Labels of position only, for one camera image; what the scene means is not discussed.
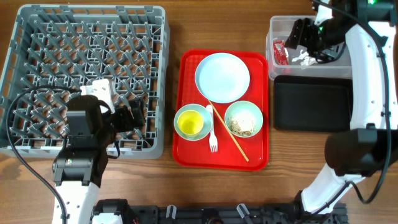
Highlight yellow plastic cup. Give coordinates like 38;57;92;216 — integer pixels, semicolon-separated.
177;110;204;138

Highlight white tissue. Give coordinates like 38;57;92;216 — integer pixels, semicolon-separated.
291;50;317;66

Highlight black plastic tray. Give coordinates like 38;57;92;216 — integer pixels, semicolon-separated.
273;75;353;133

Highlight red plastic serving tray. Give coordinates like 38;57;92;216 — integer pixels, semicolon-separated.
173;49;269;171

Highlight light blue dinner plate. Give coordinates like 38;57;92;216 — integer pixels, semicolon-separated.
195;52;251;103

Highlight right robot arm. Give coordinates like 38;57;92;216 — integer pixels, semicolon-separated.
286;0;397;219

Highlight red snack wrapper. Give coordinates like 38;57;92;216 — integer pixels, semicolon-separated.
273;40;289;65

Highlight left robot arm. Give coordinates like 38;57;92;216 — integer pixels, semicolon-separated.
52;95;144;223

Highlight light blue small bowl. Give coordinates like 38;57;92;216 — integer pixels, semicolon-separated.
174;104;211;141

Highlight rice food scraps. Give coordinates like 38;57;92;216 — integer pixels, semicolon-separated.
228;112;256;137

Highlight white plastic fork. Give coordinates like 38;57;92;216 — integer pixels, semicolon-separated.
206;105;218;153

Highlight wooden chopstick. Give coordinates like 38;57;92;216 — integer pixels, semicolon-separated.
208;100;249;162

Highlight grey plastic dishwasher rack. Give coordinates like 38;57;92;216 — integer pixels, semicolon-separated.
1;5;170;159

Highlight clear plastic waste bin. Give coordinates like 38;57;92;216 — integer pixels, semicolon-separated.
266;16;351;80

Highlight green bowl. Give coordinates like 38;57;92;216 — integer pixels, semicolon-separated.
224;101;264;138

